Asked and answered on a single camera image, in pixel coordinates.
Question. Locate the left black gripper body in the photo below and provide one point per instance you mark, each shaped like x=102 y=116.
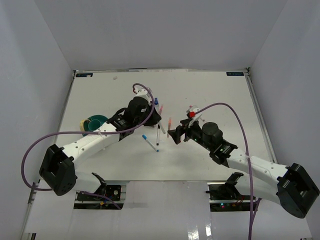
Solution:
x=140 y=119

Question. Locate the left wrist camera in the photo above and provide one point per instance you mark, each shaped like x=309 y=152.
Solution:
x=143 y=93

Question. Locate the pink translucent pen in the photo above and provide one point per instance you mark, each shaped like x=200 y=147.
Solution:
x=160 y=110

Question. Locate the black cap marker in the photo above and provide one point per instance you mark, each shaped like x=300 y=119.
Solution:
x=158 y=135

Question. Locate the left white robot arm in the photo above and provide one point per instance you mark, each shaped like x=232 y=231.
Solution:
x=60 y=164

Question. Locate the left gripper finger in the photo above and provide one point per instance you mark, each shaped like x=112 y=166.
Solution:
x=155 y=117
x=151 y=122

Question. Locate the blue cap marker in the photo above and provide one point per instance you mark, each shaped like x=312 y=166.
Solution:
x=149 y=143

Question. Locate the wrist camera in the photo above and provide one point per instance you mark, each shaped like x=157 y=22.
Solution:
x=192 y=113
x=143 y=93

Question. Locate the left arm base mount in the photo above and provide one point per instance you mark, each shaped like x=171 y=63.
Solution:
x=90 y=202

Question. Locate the right blue corner label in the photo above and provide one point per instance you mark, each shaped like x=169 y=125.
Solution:
x=234 y=73

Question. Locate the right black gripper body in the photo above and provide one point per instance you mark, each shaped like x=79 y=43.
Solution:
x=194 y=133

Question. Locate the teal round desk organizer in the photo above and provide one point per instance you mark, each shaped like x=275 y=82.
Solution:
x=96 y=121

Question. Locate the yellow masking tape roll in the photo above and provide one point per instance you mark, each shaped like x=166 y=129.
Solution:
x=83 y=125

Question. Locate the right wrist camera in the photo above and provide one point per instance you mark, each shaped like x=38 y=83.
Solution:
x=192 y=113

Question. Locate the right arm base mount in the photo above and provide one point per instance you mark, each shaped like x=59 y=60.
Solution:
x=225 y=198

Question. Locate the blue corner label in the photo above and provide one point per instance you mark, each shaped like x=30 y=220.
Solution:
x=234 y=73
x=84 y=75

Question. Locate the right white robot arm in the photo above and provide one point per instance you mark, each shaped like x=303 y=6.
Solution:
x=289 y=186

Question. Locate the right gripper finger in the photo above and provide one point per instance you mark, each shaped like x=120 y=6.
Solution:
x=176 y=134
x=186 y=122

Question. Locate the left blue corner label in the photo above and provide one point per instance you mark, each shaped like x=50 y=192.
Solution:
x=84 y=75

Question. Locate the blue cap spray bottle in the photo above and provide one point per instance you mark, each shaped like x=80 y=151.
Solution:
x=156 y=105

